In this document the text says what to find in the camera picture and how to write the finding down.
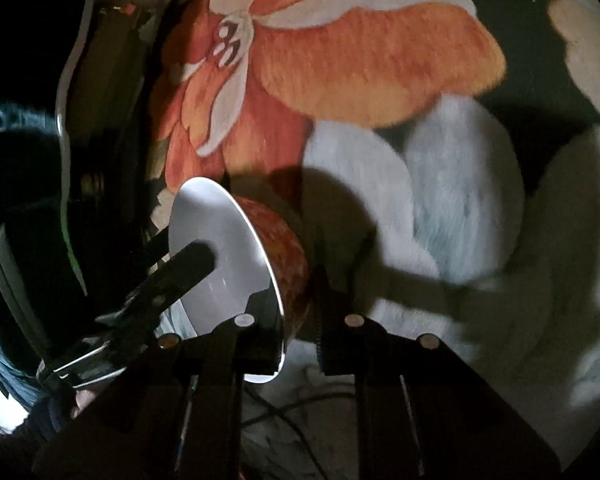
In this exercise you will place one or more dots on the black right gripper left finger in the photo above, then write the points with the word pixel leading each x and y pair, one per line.
pixel 264 341

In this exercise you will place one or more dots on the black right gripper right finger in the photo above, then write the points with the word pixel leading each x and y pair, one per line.
pixel 342 340

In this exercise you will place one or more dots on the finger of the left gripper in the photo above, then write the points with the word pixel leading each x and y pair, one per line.
pixel 147 256
pixel 182 272

